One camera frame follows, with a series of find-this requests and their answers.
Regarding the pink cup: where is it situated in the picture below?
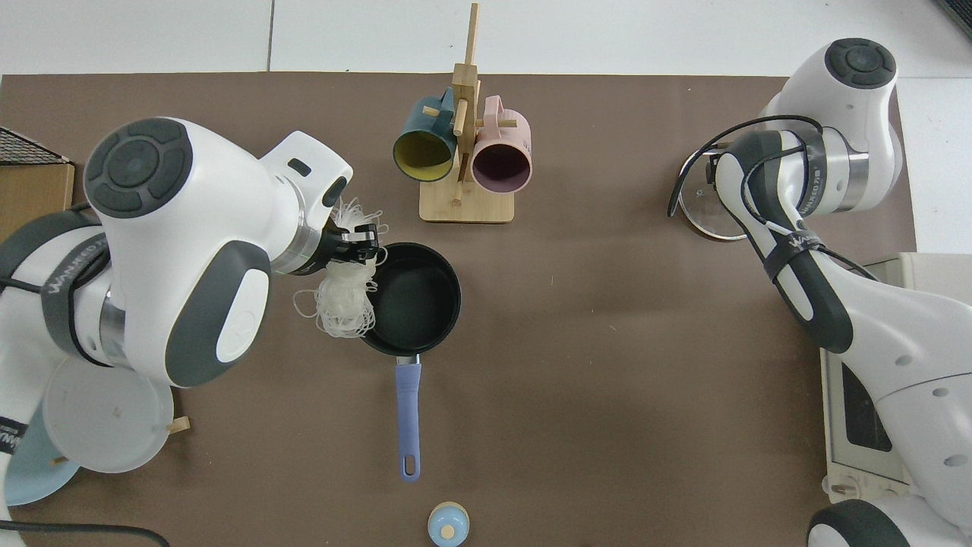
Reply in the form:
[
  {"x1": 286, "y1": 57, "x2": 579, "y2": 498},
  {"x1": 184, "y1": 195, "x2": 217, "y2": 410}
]
[{"x1": 470, "y1": 95, "x2": 533, "y2": 194}]

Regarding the brown table cloth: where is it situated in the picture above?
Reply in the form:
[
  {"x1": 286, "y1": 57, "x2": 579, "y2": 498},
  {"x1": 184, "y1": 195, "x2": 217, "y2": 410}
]
[{"x1": 0, "y1": 72, "x2": 918, "y2": 547}]

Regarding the pale toaster oven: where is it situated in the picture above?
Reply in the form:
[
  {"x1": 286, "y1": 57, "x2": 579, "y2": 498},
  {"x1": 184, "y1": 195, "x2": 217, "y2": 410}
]
[{"x1": 819, "y1": 252, "x2": 972, "y2": 502}]

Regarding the wire basket with wooden floor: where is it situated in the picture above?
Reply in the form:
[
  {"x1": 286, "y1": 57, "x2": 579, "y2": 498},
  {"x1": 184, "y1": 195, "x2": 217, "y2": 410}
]
[{"x1": 0, "y1": 127, "x2": 77, "y2": 244}]

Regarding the wooden plate rack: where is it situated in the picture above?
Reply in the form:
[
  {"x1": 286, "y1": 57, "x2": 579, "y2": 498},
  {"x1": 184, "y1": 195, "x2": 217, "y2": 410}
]
[{"x1": 49, "y1": 415, "x2": 191, "y2": 466}]

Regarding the small blue round bell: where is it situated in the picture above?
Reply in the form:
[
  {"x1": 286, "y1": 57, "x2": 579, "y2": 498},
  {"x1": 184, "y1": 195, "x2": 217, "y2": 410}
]
[{"x1": 428, "y1": 502, "x2": 471, "y2": 547}]

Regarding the light blue plate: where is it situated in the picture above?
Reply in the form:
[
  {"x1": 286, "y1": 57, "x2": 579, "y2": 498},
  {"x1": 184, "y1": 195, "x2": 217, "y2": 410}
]
[{"x1": 2, "y1": 395, "x2": 83, "y2": 507}]

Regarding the black pot with blue handle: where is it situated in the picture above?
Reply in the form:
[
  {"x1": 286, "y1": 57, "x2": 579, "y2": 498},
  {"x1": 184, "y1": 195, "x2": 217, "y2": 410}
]
[{"x1": 357, "y1": 242, "x2": 462, "y2": 484}]

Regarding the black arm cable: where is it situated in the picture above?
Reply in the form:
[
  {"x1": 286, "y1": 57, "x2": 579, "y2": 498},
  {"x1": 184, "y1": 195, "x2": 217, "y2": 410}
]
[{"x1": 667, "y1": 114, "x2": 878, "y2": 283}]

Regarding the wooden cup stand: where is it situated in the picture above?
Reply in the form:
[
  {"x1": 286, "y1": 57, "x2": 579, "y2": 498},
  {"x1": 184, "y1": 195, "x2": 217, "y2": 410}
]
[{"x1": 418, "y1": 2, "x2": 519, "y2": 224}]

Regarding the glass lid with blue knob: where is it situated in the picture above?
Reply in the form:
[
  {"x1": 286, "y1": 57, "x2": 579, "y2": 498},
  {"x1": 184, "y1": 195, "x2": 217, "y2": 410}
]
[{"x1": 676, "y1": 148, "x2": 753, "y2": 242}]

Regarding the dark grey device edge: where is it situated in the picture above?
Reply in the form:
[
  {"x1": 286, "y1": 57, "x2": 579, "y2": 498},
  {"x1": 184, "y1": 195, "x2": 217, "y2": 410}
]
[{"x1": 938, "y1": 0, "x2": 972, "y2": 39}]

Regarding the white plate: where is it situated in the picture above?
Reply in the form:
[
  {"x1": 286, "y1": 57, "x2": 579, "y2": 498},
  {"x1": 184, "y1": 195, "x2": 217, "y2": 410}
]
[{"x1": 43, "y1": 356, "x2": 175, "y2": 474}]

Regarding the dark teal cup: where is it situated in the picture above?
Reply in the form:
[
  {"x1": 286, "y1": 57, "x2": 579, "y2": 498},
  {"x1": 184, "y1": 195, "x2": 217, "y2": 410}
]
[{"x1": 392, "y1": 87, "x2": 459, "y2": 183}]

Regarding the white vermicelli bundle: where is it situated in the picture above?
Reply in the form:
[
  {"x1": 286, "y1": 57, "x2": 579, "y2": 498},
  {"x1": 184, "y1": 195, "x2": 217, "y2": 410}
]
[{"x1": 293, "y1": 196, "x2": 390, "y2": 340}]

